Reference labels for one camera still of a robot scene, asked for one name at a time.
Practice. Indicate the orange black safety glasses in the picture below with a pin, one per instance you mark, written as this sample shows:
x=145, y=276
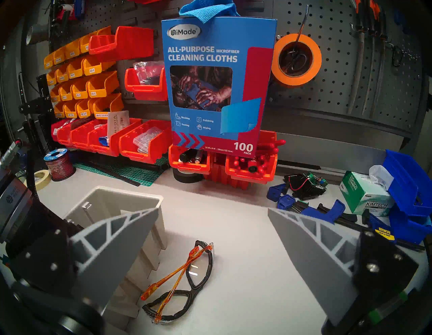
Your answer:
x=199, y=273

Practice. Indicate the clear plastic parts bag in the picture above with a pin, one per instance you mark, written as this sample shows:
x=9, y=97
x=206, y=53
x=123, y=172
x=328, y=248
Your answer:
x=148, y=72
x=148, y=138

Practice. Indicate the blue bar clamp yellow label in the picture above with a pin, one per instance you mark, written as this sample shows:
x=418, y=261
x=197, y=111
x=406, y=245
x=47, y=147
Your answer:
x=384, y=232

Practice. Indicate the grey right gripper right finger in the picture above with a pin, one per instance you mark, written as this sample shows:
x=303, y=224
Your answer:
x=320, y=265

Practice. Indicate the yellow bin labelled M3X6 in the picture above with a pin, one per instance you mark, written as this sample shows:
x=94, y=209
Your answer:
x=84, y=42

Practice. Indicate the yellow bin labelled M3X5 BAG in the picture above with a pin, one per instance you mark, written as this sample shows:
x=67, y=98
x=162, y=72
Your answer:
x=59, y=57

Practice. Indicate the beige masking tape roll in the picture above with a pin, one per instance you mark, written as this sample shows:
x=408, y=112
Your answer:
x=42, y=180

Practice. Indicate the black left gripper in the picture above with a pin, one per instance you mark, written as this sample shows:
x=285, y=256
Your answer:
x=44, y=219

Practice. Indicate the blue plastic bin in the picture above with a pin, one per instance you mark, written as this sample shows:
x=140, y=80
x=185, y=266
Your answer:
x=408, y=189
x=410, y=229

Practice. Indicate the green white Kimtech wipes box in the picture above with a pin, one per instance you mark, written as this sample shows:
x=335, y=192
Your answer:
x=361, y=192

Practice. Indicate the yellow bin labelled M3-8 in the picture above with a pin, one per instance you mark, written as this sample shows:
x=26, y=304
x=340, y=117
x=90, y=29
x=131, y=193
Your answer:
x=79, y=90

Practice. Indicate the yellow bin labelled M3-12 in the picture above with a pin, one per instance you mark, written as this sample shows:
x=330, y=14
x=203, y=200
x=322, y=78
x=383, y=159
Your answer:
x=65, y=93

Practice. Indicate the small blue plastic part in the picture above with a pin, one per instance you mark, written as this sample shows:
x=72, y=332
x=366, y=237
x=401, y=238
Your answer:
x=103, y=142

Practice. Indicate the beige plastic storage bin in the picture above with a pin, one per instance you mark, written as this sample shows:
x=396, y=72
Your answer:
x=101, y=202

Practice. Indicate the yellow bin labelled M2.5-6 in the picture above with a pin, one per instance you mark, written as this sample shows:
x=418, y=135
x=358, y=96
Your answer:
x=70, y=110

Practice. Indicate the white paper packet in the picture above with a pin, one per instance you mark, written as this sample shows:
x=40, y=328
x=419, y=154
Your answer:
x=118, y=125

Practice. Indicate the plain blue bar clamp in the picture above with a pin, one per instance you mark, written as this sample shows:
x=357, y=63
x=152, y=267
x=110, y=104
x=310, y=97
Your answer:
x=324, y=211

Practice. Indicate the black metal stand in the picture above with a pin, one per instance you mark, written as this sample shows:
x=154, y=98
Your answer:
x=37, y=108

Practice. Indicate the orange tape roll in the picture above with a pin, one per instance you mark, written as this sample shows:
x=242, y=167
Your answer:
x=312, y=67

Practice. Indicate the black tape roll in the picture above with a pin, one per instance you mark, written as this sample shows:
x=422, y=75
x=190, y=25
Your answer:
x=187, y=177

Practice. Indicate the grey perforated pegboard panel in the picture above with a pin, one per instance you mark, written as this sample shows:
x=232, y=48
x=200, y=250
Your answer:
x=98, y=17
x=337, y=50

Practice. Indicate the yellow bin labelled M3-4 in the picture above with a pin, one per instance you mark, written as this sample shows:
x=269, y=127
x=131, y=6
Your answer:
x=92, y=67

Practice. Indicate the yellow bin labelled M4 HEX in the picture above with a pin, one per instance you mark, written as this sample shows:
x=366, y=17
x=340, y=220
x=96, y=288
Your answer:
x=104, y=109

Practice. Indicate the yellow bin labelled M4-6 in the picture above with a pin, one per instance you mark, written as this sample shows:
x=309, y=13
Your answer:
x=75, y=71

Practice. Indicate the green cutting mat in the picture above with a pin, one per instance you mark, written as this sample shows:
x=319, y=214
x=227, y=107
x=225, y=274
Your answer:
x=135, y=172

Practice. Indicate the black circuit board device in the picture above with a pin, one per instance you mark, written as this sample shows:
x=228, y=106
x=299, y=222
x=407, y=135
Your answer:
x=307, y=187

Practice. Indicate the yellow plastic parts bin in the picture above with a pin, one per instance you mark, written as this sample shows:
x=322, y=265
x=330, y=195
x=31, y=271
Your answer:
x=51, y=79
x=59, y=111
x=55, y=95

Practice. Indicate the yellow bin labelled M3X5X4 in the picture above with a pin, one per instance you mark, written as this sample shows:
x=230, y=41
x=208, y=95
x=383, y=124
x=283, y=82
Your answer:
x=49, y=62

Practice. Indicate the silver duct tape roll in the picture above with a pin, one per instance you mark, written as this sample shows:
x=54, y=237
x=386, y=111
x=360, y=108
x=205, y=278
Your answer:
x=37, y=33

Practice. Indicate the blue cleaning cloths box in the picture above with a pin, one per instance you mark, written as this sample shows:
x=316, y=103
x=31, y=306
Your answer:
x=216, y=84

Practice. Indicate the orange black screwdriver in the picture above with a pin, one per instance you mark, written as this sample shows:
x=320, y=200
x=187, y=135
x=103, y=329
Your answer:
x=357, y=50
x=382, y=50
x=371, y=50

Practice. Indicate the yellow bin labelled M2.5-5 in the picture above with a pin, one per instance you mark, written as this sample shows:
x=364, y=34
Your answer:
x=83, y=109

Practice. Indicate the black marker pen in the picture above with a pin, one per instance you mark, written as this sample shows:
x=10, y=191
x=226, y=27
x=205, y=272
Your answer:
x=114, y=174

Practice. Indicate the red plastic parts bin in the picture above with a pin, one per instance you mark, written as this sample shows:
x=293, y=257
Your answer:
x=131, y=42
x=219, y=175
x=64, y=136
x=135, y=155
x=81, y=138
x=54, y=131
x=101, y=147
x=145, y=93
x=189, y=167
x=249, y=172

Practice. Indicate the yellow bin labelled M3-6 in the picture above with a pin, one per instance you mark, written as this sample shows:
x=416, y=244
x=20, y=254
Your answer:
x=98, y=88

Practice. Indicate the yellow bin labelled M4X4X6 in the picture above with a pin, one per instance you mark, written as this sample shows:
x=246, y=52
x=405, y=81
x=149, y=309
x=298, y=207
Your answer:
x=61, y=75

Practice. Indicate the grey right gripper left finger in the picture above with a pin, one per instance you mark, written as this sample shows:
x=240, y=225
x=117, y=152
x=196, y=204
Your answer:
x=101, y=256

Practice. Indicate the blue microfiber cloth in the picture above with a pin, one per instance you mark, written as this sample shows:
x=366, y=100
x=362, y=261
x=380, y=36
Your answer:
x=209, y=10

